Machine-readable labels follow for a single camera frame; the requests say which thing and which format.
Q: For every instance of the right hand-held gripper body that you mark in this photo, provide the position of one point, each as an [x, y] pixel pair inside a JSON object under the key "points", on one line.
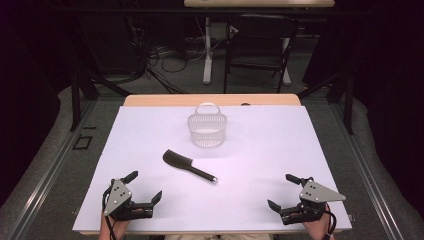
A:
{"points": [[316, 193]]}

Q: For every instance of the person's left hand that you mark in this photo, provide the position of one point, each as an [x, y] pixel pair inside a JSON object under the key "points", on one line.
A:
{"points": [[115, 229]]}

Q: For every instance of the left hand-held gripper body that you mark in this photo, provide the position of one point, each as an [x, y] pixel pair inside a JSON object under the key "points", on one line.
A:
{"points": [[117, 196]]}

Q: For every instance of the wooden table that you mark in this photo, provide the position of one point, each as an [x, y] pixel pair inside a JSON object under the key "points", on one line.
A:
{"points": [[160, 99]]}

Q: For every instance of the white plastic basket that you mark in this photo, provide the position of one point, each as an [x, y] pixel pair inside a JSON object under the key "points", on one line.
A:
{"points": [[207, 133]]}

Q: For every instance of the desk with white legs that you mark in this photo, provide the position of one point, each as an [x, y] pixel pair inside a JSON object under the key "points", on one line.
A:
{"points": [[207, 60]]}

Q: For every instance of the aluminium floor rail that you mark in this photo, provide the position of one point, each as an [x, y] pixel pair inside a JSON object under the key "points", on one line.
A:
{"points": [[370, 176], [50, 176]]}

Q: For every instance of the black folding chair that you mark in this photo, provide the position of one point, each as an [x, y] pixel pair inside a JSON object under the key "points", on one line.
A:
{"points": [[260, 50]]}

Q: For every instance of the person's right hand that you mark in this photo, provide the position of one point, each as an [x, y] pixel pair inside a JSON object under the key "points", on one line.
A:
{"points": [[315, 228]]}

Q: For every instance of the black knife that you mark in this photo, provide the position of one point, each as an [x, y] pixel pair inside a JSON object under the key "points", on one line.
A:
{"points": [[180, 161]]}

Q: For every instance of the white table mat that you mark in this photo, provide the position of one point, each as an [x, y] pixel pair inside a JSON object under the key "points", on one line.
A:
{"points": [[253, 166]]}

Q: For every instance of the black metal stand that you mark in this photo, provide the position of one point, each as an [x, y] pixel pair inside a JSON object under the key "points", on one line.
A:
{"points": [[75, 100], [348, 106]]}

